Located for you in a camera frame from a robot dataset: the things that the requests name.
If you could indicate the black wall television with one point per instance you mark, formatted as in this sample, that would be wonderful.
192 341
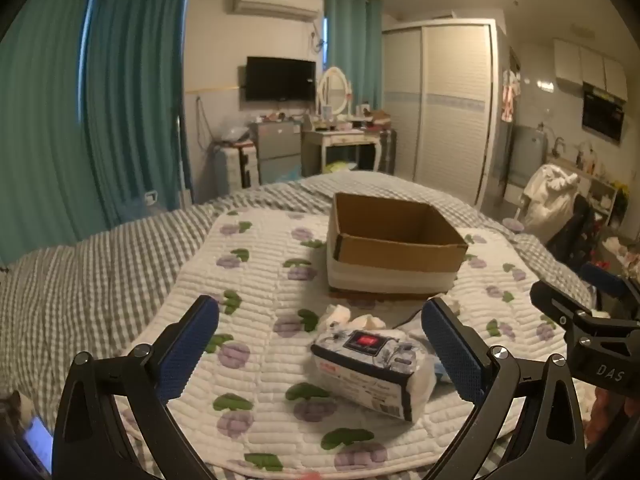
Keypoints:
280 79

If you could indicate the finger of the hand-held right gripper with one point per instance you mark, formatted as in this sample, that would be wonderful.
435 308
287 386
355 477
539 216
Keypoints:
607 282
555 305

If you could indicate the floral printed tissue pack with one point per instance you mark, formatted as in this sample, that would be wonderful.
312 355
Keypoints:
365 375

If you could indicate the pale blue flat panel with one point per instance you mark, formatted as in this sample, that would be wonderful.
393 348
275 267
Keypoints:
39 442

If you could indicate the white cloth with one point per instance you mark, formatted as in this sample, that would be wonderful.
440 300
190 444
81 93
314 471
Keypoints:
345 316

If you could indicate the brown cardboard box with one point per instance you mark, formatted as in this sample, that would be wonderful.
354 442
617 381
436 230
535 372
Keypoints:
395 257

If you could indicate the brown boxes on dresser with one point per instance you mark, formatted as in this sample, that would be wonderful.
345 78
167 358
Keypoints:
379 120

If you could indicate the white jacket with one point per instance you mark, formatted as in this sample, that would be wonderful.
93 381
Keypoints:
547 197

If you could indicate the white louvred wardrobe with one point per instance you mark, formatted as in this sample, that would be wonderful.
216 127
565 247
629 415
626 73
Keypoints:
450 110

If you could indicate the floral quilted mat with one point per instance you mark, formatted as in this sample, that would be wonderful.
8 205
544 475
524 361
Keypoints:
260 310

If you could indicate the white dressing table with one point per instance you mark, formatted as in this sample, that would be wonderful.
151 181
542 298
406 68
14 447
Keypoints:
340 137

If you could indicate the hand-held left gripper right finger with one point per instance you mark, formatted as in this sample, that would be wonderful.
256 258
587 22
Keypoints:
450 355

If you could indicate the yellow green bag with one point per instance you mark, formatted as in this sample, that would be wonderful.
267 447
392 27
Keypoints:
340 166

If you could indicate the white oval mirror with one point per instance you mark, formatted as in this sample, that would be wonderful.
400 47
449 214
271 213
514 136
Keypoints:
334 90

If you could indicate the metal faucet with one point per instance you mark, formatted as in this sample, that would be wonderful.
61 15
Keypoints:
557 146

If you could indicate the narrow teal curtain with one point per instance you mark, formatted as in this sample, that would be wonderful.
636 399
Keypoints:
350 45

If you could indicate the dark suitcase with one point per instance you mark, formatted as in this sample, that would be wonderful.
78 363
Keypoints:
387 152

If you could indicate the drink cup with straw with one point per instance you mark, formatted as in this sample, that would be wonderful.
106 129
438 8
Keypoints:
516 222

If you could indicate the grey water heater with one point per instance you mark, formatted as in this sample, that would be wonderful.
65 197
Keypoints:
527 152

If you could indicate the person's right hand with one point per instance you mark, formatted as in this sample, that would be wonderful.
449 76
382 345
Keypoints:
604 417

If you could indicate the grey mini fridge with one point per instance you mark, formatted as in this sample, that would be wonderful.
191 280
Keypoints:
275 152

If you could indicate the clear plastic bag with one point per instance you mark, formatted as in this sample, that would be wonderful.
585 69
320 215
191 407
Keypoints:
231 130

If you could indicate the hanging pink clothes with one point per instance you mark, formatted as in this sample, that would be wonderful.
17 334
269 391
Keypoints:
510 95

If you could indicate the wide teal curtain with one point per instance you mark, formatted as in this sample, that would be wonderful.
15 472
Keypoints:
40 135

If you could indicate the teal window curtain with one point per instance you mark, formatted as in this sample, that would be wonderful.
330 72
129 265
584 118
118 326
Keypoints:
135 100

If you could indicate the white suitcase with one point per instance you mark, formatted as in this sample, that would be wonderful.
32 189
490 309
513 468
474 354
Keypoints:
237 167

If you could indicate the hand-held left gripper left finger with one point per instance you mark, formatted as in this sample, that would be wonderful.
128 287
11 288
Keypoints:
190 345

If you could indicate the black chair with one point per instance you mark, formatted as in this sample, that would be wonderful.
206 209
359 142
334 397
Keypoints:
580 232

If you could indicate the white air conditioner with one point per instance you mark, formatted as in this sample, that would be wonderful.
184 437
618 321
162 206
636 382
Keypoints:
275 2

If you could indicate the white wall cabinets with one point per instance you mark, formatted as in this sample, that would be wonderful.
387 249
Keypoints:
590 67

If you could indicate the black range hood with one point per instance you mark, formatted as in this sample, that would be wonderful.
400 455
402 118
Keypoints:
602 117

